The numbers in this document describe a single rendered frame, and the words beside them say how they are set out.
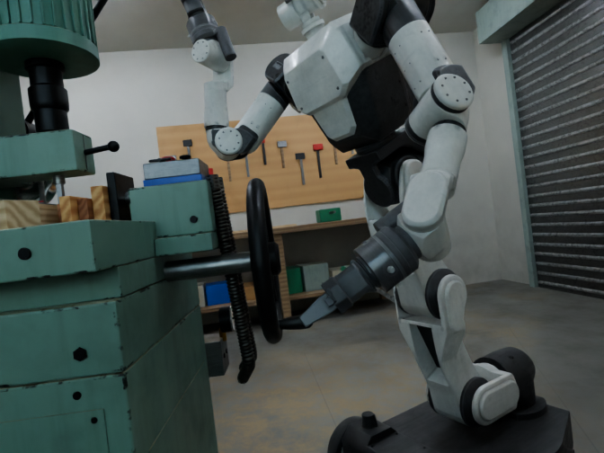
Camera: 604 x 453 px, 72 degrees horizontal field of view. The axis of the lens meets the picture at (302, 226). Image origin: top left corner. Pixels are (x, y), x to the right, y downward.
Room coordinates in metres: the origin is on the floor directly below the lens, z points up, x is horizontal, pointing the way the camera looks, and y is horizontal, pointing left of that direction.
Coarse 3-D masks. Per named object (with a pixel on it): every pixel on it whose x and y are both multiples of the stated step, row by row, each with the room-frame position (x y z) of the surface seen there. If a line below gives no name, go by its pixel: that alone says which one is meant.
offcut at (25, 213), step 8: (8, 200) 0.49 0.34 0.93; (16, 200) 0.49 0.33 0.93; (24, 200) 0.50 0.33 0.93; (32, 200) 0.51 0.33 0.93; (0, 208) 0.48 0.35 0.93; (8, 208) 0.48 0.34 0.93; (16, 208) 0.49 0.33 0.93; (24, 208) 0.50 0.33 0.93; (32, 208) 0.51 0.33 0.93; (0, 216) 0.48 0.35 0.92; (8, 216) 0.48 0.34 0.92; (16, 216) 0.49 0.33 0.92; (24, 216) 0.50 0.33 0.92; (32, 216) 0.51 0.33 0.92; (0, 224) 0.49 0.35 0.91; (8, 224) 0.48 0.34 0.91; (16, 224) 0.49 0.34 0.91; (24, 224) 0.50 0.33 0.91; (32, 224) 0.51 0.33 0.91; (40, 224) 0.52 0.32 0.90
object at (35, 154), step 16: (0, 144) 0.68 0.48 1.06; (16, 144) 0.69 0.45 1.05; (32, 144) 0.69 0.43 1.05; (48, 144) 0.69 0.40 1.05; (64, 144) 0.69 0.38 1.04; (80, 144) 0.71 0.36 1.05; (0, 160) 0.69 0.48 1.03; (16, 160) 0.69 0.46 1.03; (32, 160) 0.69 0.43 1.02; (48, 160) 0.69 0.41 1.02; (64, 160) 0.69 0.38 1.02; (80, 160) 0.70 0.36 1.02; (0, 176) 0.69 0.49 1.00; (16, 176) 0.69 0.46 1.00; (32, 176) 0.70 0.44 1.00; (48, 176) 0.72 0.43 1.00; (64, 176) 0.72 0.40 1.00
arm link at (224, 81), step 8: (232, 64) 1.25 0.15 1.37; (216, 72) 1.26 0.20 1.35; (224, 72) 1.25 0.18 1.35; (232, 72) 1.25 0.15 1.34; (216, 80) 1.26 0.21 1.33; (224, 80) 1.24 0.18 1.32; (232, 80) 1.25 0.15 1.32; (208, 88) 1.19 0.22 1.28; (216, 88) 1.19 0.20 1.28; (224, 88) 1.21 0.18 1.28
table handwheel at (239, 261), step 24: (264, 192) 0.76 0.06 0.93; (264, 216) 0.62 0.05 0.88; (264, 240) 0.60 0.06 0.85; (168, 264) 0.72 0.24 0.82; (192, 264) 0.71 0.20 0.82; (216, 264) 0.71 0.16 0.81; (240, 264) 0.71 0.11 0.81; (264, 264) 0.59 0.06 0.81; (264, 288) 0.59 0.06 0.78; (264, 312) 0.61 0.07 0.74; (264, 336) 0.66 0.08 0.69
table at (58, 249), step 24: (0, 240) 0.46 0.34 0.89; (24, 240) 0.46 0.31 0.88; (48, 240) 0.47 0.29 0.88; (72, 240) 0.47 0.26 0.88; (96, 240) 0.48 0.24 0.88; (120, 240) 0.55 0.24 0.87; (144, 240) 0.63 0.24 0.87; (168, 240) 0.68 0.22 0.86; (192, 240) 0.68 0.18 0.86; (216, 240) 0.72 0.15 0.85; (0, 264) 0.46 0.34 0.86; (24, 264) 0.46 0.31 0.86; (48, 264) 0.46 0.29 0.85; (72, 264) 0.47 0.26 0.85; (96, 264) 0.47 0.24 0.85; (120, 264) 0.54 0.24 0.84
